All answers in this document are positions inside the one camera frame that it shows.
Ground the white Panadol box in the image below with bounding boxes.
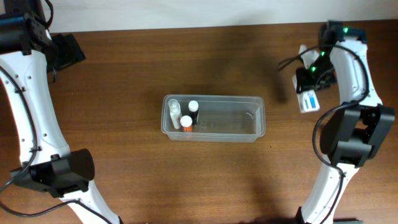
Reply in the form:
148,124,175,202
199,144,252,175
297,90,320,113

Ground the white lotion bottle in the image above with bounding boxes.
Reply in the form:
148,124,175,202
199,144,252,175
168,99,182,129

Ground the dark bottle white cap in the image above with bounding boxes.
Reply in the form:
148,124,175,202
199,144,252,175
188,100,199,125

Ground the orange tube white cap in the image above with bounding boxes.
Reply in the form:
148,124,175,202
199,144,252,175
180,115,193,133

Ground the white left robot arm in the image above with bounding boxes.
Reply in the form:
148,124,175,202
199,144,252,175
1,0,121,223

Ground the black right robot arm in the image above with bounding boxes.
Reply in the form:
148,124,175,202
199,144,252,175
292,21,395,223

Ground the clear plastic container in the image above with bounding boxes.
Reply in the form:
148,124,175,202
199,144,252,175
161,95,266,142

